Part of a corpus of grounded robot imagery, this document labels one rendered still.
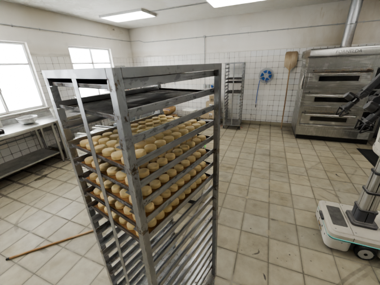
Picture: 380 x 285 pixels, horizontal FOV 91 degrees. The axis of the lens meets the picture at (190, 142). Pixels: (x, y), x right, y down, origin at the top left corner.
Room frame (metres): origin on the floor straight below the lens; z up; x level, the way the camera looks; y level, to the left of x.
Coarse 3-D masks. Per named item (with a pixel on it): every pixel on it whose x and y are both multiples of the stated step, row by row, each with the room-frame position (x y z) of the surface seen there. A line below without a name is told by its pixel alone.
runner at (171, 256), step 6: (210, 210) 1.01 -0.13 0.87; (204, 216) 0.95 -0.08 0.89; (198, 222) 0.89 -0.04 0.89; (192, 228) 0.87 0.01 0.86; (192, 234) 0.83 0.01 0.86; (186, 240) 0.78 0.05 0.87; (180, 246) 0.74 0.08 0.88; (174, 252) 0.70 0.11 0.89; (168, 258) 0.68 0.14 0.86; (162, 264) 0.65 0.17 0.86; (168, 264) 0.65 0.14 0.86; (162, 270) 0.62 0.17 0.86; (156, 276) 0.58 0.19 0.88
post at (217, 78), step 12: (216, 72) 1.03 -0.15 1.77; (216, 84) 1.02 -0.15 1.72; (216, 96) 1.02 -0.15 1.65; (216, 108) 1.02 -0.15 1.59; (216, 120) 1.02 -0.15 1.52; (216, 132) 1.02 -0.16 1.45; (216, 144) 1.02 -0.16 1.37; (216, 156) 1.02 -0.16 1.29; (216, 168) 1.02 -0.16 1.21; (216, 180) 1.02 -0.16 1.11; (216, 192) 1.02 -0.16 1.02; (216, 204) 1.02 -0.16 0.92; (216, 216) 1.02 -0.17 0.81; (216, 228) 1.02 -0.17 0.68; (216, 240) 1.03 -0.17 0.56; (216, 252) 1.03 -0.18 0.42; (216, 264) 1.03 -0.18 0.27
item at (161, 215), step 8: (192, 184) 0.93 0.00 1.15; (200, 184) 0.96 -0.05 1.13; (184, 192) 0.87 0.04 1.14; (176, 200) 0.80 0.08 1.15; (104, 208) 0.76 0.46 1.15; (168, 208) 0.74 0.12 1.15; (160, 216) 0.69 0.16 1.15; (120, 224) 0.66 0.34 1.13; (128, 224) 0.64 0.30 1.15; (152, 224) 0.64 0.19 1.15; (136, 232) 0.60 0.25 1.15
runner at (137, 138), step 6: (204, 108) 0.95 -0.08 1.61; (210, 108) 1.01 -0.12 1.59; (192, 114) 0.87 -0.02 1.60; (198, 114) 0.91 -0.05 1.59; (174, 120) 0.76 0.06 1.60; (180, 120) 0.79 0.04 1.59; (186, 120) 0.82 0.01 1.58; (162, 126) 0.70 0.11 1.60; (168, 126) 0.72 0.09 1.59; (174, 126) 0.76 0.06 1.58; (144, 132) 0.62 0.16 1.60; (150, 132) 0.65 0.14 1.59; (156, 132) 0.67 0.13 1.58; (138, 138) 0.60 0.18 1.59; (144, 138) 0.62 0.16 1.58
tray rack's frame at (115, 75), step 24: (48, 72) 0.77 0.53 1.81; (72, 72) 0.65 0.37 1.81; (96, 72) 0.57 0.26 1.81; (120, 72) 0.54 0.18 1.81; (144, 72) 0.61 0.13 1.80; (168, 72) 0.70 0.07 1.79; (120, 96) 0.53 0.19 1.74; (120, 120) 0.52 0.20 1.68; (120, 144) 0.54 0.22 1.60; (96, 168) 0.68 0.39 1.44; (144, 216) 0.54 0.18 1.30; (144, 240) 0.53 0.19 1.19; (144, 264) 0.54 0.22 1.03
